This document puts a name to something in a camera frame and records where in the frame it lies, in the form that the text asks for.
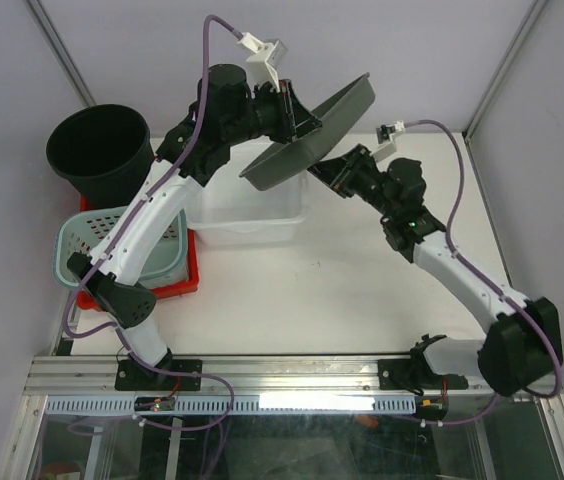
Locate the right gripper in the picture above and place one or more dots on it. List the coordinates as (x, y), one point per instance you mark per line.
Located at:
(338, 175)

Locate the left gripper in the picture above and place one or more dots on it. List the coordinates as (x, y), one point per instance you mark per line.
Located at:
(296, 119)

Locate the grey-green plastic tray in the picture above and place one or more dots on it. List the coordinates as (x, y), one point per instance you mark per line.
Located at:
(338, 114)

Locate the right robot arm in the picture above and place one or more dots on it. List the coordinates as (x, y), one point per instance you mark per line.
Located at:
(522, 342)

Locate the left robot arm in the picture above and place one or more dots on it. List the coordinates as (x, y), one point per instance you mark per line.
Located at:
(227, 112)

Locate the white plastic tub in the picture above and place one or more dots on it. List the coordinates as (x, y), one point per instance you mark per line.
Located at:
(229, 211)

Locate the red plastic tray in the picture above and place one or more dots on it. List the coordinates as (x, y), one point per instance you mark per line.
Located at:
(179, 289)

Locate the light blue perforated basket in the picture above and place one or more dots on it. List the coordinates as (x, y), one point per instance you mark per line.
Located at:
(166, 265)

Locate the black plastic bucket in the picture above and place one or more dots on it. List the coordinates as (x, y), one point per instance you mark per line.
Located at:
(104, 152)

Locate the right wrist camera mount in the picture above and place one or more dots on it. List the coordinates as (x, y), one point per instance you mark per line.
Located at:
(386, 135)

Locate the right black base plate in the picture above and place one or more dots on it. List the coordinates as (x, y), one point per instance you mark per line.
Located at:
(415, 376)

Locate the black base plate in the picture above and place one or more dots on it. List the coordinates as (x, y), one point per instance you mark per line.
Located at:
(131, 376)
(415, 376)

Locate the left aluminium frame post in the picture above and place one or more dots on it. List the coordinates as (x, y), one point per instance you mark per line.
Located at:
(52, 36)

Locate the aluminium frame post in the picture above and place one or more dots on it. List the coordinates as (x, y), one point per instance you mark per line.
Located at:
(504, 67)
(52, 36)

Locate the right aluminium frame post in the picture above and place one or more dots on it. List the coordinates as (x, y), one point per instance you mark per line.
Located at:
(504, 67)

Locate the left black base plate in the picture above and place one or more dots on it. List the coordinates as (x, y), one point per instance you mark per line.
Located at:
(131, 376)

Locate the aluminium mounting rail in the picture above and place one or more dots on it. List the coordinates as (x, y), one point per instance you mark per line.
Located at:
(245, 375)

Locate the white slotted cable duct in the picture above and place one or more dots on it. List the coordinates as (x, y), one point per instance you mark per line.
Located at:
(268, 403)

